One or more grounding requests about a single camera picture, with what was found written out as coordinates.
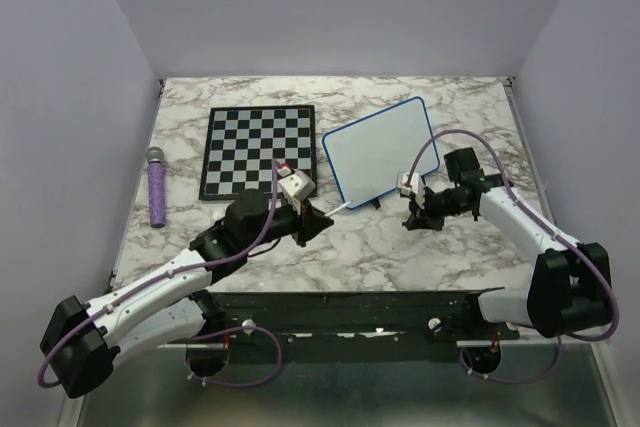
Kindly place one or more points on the blue framed whiteboard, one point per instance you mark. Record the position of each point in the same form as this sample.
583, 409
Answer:
367, 155

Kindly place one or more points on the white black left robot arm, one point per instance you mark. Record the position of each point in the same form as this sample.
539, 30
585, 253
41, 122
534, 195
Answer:
82, 339

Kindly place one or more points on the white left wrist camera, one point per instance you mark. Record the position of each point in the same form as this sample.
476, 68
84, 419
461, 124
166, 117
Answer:
295, 185

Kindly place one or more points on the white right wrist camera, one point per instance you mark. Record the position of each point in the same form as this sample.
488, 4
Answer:
411, 185

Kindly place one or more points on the black white chessboard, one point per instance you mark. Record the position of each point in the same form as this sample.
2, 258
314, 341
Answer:
241, 142

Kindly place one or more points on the purple toy microphone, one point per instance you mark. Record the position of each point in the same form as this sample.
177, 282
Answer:
156, 186

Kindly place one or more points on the white blue whiteboard marker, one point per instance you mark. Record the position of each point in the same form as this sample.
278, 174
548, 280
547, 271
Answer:
337, 209

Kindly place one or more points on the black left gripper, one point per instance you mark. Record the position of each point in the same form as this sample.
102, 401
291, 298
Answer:
309, 223

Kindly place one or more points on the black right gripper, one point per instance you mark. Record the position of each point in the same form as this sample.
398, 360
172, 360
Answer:
424, 217

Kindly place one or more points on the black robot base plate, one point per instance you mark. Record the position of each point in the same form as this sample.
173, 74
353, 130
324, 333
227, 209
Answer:
344, 327

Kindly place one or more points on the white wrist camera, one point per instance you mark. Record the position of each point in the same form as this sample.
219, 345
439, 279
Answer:
411, 185
295, 185

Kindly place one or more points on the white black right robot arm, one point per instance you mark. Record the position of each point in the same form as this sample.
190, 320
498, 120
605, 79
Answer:
568, 289

